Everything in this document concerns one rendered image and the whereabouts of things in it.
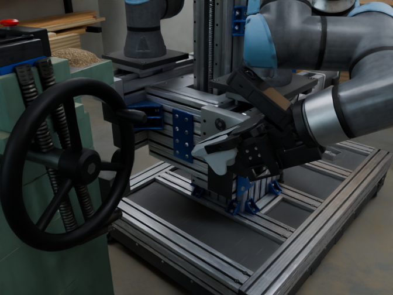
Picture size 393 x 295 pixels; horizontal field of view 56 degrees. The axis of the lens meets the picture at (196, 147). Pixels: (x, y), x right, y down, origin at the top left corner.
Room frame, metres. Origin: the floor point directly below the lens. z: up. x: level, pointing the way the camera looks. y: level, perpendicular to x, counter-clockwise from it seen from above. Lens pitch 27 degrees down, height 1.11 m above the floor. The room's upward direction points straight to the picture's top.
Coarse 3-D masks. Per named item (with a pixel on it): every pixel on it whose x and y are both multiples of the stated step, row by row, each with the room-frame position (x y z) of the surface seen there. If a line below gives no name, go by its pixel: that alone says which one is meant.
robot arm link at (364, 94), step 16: (368, 64) 0.46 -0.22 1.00; (384, 64) 0.45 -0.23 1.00; (352, 80) 0.46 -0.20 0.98; (368, 80) 0.44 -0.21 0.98; (384, 80) 0.43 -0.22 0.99; (336, 96) 0.45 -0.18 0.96; (352, 96) 0.44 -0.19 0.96; (368, 96) 0.42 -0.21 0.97; (384, 96) 0.41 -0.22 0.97; (336, 112) 0.44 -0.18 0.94; (352, 112) 0.43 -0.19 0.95; (368, 112) 0.42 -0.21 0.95; (384, 112) 0.41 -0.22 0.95; (352, 128) 0.43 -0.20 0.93; (368, 128) 0.42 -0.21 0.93; (384, 128) 0.42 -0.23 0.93
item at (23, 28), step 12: (12, 36) 0.64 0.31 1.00; (36, 36) 0.65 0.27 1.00; (48, 36) 0.67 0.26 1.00; (0, 48) 0.56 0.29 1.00; (12, 48) 0.57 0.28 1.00; (24, 48) 0.59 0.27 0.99; (36, 48) 0.61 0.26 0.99; (48, 48) 0.67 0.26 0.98; (0, 60) 0.55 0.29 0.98; (12, 60) 0.57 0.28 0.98; (24, 60) 0.59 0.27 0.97; (0, 72) 0.54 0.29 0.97; (12, 72) 0.56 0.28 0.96
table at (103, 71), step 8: (96, 64) 0.86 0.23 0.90; (104, 64) 0.88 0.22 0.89; (72, 72) 0.79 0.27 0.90; (80, 72) 0.80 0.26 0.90; (88, 72) 0.83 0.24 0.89; (96, 72) 0.85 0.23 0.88; (104, 72) 0.87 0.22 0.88; (112, 72) 0.90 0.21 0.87; (104, 80) 0.87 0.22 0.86; (112, 80) 0.90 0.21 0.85; (80, 96) 0.80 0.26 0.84; (80, 104) 0.67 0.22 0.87; (80, 112) 0.66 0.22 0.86; (48, 120) 0.59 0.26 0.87; (0, 136) 0.52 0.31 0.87; (8, 136) 0.52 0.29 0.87; (0, 144) 0.52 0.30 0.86; (0, 152) 0.52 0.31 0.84
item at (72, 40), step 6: (60, 36) 0.99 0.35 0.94; (66, 36) 0.99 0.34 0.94; (72, 36) 1.00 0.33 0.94; (78, 36) 1.03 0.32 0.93; (54, 42) 0.95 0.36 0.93; (60, 42) 0.97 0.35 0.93; (66, 42) 0.98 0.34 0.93; (72, 42) 1.00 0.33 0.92; (78, 42) 1.02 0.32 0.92; (54, 48) 0.95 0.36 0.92; (60, 48) 0.96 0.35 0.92; (66, 48) 0.98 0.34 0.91; (78, 48) 1.02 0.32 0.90
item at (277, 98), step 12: (240, 72) 0.52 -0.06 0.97; (252, 72) 0.53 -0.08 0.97; (228, 84) 0.52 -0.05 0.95; (240, 84) 0.51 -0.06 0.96; (252, 84) 0.51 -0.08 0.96; (264, 84) 0.53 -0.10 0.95; (252, 96) 0.51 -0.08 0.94; (264, 96) 0.50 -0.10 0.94; (276, 96) 0.52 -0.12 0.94; (264, 108) 0.50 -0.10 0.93; (276, 108) 0.49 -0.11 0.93; (288, 108) 0.50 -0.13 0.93; (276, 120) 0.49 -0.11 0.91; (288, 120) 0.48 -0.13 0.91
